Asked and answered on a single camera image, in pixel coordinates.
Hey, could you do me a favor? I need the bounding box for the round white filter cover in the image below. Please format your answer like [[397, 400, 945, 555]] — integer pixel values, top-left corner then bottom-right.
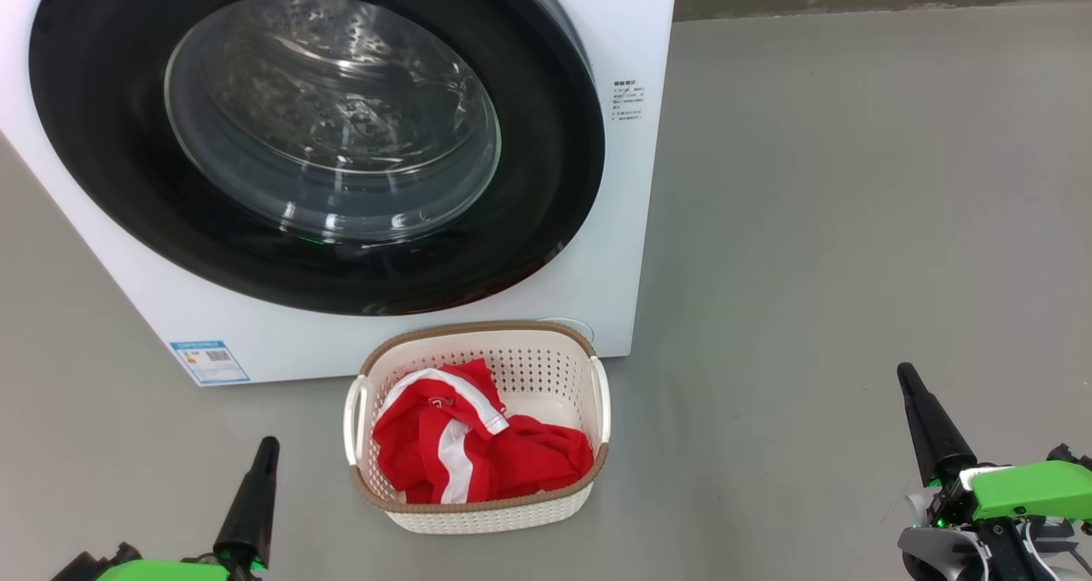
[[537, 317, 595, 343]]

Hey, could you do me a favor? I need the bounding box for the small printed text label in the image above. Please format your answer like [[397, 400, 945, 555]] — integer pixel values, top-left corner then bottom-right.
[[610, 79, 647, 125]]

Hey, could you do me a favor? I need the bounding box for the blue energy label sticker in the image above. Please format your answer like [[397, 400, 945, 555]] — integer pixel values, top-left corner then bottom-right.
[[169, 340, 251, 386]]

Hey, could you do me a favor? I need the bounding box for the cream perforated laundry basket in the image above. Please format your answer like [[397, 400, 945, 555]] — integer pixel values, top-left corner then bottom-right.
[[343, 321, 612, 535]]

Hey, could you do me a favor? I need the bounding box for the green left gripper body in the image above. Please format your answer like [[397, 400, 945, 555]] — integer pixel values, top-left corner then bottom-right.
[[96, 560, 267, 581]]

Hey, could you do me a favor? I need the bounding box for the black round glass machine door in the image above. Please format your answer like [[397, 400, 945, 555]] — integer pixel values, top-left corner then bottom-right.
[[28, 0, 607, 317]]

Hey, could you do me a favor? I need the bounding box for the red and white garment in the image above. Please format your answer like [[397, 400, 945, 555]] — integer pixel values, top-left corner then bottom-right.
[[486, 415, 595, 501], [373, 357, 510, 505]]

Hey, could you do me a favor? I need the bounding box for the white washing machine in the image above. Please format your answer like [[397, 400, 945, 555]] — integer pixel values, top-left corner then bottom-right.
[[0, 0, 679, 387]]

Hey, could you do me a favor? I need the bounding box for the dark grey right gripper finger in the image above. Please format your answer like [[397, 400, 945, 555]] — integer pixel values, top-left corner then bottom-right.
[[897, 362, 978, 488]]

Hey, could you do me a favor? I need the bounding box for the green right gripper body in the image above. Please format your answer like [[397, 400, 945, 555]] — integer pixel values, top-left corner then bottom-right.
[[930, 460, 1092, 522]]

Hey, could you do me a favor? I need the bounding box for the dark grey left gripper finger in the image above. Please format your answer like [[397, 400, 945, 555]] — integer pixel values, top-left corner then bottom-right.
[[213, 436, 281, 569]]

